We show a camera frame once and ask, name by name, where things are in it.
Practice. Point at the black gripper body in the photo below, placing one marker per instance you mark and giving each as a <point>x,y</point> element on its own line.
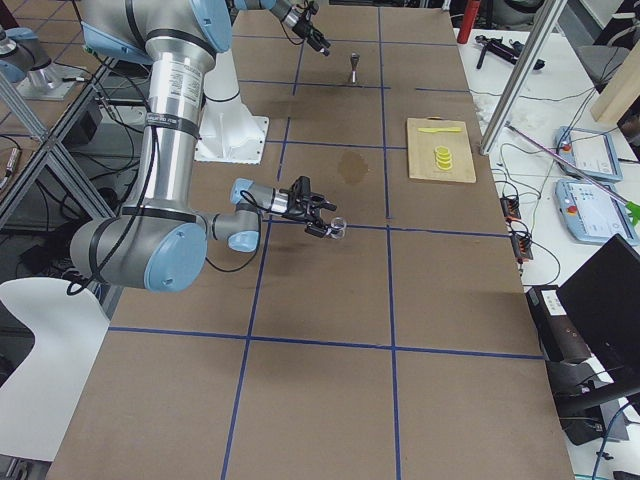
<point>300,28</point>
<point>296,208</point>

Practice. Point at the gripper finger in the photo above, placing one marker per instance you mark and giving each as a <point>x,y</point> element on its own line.
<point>318,230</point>
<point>319,43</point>
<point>319,204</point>

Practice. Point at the clear glass shaker cup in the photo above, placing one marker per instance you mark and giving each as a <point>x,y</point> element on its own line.
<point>337,228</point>

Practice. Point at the steel jigger measuring cup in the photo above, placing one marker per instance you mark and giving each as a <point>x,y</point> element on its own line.
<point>354,62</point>

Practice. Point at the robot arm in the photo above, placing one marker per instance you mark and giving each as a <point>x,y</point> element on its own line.
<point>193,113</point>
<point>275,7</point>

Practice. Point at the wooden cutting board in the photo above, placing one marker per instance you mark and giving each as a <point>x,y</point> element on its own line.
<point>421,161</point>

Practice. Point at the lemon slice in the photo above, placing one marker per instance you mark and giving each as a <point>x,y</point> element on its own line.
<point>443,158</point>

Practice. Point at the yellow plastic knife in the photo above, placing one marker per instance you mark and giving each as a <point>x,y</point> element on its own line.
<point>435,130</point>

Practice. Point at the red bottle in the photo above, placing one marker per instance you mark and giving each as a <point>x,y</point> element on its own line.
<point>468,20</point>

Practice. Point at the black tripod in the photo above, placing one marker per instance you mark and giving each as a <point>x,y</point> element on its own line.
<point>509,52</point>

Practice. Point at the near teach pendant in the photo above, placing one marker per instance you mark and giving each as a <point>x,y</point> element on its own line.
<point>590,215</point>

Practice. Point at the teach pendant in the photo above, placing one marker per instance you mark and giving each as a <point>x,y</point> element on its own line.
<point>590,215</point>
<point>590,151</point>

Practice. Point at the far teach pendant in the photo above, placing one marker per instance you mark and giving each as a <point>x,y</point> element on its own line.
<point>590,151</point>

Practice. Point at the grey office chair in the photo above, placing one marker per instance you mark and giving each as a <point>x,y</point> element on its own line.
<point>602,59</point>

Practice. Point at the black monitor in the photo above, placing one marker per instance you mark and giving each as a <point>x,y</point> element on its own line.
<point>602,300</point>

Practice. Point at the wooden board leaning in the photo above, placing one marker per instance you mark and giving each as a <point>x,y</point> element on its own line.
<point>621,91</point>

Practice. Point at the aluminium frame post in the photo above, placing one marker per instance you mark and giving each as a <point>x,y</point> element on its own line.
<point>543,26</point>

